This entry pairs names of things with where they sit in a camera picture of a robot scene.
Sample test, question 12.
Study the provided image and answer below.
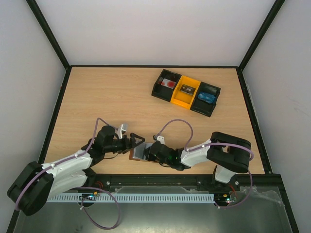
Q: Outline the black bin right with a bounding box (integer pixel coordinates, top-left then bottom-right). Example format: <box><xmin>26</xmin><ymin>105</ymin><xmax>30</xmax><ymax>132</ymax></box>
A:
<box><xmin>190</xmin><ymin>82</ymin><xmax>221</xmax><ymax>117</ymax></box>

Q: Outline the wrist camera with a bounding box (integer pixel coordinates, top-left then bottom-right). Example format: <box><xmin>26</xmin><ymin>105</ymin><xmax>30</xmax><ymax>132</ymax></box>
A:
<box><xmin>153</xmin><ymin>135</ymin><xmax>165</xmax><ymax>145</ymax></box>
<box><xmin>116</xmin><ymin>123</ymin><xmax>128</xmax><ymax>139</ymax></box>

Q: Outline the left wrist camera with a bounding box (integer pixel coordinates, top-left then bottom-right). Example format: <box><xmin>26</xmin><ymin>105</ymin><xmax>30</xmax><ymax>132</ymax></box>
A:
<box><xmin>116</xmin><ymin>123</ymin><xmax>128</xmax><ymax>139</ymax></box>

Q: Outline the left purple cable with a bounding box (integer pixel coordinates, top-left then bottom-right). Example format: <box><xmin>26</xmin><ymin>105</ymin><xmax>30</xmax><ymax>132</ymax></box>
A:
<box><xmin>14</xmin><ymin>117</ymin><xmax>120</xmax><ymax>211</ymax></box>

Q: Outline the blue credit card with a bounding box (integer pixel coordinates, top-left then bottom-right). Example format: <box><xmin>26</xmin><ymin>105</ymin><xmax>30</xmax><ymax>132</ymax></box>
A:
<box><xmin>198</xmin><ymin>92</ymin><xmax>215</xmax><ymax>104</ymax></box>

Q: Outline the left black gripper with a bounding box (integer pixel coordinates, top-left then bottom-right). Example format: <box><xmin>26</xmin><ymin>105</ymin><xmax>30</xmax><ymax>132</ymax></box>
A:
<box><xmin>104</xmin><ymin>133</ymin><xmax>145</xmax><ymax>154</ymax></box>

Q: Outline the black bin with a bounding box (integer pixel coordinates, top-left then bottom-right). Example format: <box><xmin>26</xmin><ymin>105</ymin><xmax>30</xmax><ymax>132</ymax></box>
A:
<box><xmin>190</xmin><ymin>82</ymin><xmax>221</xmax><ymax>117</ymax></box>
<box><xmin>152</xmin><ymin>69</ymin><xmax>181</xmax><ymax>102</ymax></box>

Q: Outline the red white card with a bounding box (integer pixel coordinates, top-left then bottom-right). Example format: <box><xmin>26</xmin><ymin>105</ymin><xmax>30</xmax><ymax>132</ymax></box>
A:
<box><xmin>157</xmin><ymin>78</ymin><xmax>176</xmax><ymax>89</ymax></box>

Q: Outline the blue slotted cable duct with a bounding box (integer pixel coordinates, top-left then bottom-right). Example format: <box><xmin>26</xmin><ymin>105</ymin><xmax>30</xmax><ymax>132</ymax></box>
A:
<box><xmin>48</xmin><ymin>193</ymin><xmax>214</xmax><ymax>203</ymax></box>

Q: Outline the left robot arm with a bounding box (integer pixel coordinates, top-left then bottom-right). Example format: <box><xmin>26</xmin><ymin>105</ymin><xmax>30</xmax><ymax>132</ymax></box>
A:
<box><xmin>7</xmin><ymin>125</ymin><xmax>145</xmax><ymax>216</ymax></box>

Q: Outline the black bin left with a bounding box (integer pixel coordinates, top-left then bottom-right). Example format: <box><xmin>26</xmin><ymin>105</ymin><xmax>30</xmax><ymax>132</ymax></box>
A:
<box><xmin>152</xmin><ymin>69</ymin><xmax>181</xmax><ymax>102</ymax></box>

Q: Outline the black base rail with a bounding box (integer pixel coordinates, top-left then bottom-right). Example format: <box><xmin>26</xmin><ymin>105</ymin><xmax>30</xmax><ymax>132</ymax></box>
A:
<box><xmin>94</xmin><ymin>174</ymin><xmax>217</xmax><ymax>192</ymax></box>

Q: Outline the purple cable loop front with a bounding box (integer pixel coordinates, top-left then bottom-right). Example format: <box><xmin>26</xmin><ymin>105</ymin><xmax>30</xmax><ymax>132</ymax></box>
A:
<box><xmin>79</xmin><ymin>186</ymin><xmax>121</xmax><ymax>230</ymax></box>

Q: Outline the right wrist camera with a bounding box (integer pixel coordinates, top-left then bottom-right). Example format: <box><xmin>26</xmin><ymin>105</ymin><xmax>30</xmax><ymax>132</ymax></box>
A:
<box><xmin>153</xmin><ymin>135</ymin><xmax>165</xmax><ymax>145</ymax></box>

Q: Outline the brown leather card holder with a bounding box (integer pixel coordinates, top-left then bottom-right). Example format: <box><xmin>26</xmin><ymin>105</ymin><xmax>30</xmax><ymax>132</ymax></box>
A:
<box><xmin>129</xmin><ymin>142</ymin><xmax>152</xmax><ymax>161</ymax></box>

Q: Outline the yellow bin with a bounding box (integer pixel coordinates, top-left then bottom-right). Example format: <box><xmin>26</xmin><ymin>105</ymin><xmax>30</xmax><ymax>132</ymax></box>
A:
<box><xmin>170</xmin><ymin>75</ymin><xmax>201</xmax><ymax>109</ymax></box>

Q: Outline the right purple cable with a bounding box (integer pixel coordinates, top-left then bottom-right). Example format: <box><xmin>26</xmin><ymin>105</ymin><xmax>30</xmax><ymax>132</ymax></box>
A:
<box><xmin>155</xmin><ymin>118</ymin><xmax>255</xmax><ymax>212</ymax></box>

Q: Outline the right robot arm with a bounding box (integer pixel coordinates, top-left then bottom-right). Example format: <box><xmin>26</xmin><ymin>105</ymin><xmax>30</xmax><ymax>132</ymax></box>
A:
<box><xmin>143</xmin><ymin>132</ymin><xmax>254</xmax><ymax>190</ymax></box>

